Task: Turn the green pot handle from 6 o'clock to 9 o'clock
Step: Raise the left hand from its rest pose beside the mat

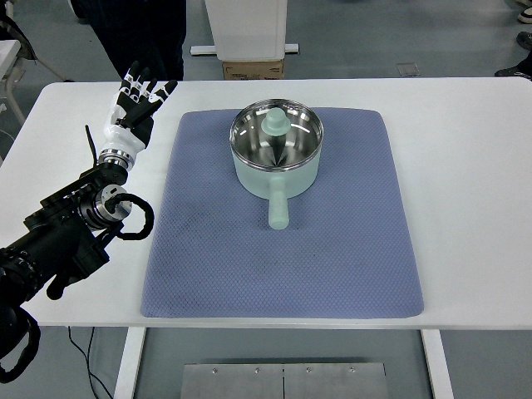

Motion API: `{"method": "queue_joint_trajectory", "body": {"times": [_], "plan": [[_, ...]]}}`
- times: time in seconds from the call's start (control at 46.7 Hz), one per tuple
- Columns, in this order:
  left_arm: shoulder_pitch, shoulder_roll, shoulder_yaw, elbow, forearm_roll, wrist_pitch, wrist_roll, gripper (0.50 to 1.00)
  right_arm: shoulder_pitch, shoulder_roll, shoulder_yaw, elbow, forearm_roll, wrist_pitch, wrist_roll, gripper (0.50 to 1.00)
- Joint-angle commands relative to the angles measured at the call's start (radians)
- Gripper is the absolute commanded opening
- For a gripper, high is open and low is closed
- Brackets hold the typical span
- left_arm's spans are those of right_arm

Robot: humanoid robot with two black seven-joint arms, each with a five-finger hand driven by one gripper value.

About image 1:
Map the black shoe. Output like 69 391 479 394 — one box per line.
495 32 532 80

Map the grey floor outlet cover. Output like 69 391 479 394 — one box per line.
397 62 421 77

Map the cardboard box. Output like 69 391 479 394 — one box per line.
222 60 284 81

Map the white table frame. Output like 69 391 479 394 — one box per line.
113 327 455 398

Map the blue textured mat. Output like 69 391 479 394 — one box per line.
140 108 424 319

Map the metal floor plate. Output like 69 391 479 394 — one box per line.
180 362 389 398

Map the green pot with handle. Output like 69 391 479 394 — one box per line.
229 99 324 230

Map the black floor cable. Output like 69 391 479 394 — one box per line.
67 326 114 399

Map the white sneaker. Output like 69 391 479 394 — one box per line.
516 0 532 24

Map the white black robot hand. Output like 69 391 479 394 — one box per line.
97 62 178 170

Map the person in dark trousers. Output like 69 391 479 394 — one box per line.
72 0 187 81

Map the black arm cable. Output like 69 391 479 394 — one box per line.
108 193 154 241

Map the white pedestal stand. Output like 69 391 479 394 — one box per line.
190 0 299 62

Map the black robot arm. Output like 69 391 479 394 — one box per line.
1 161 155 383

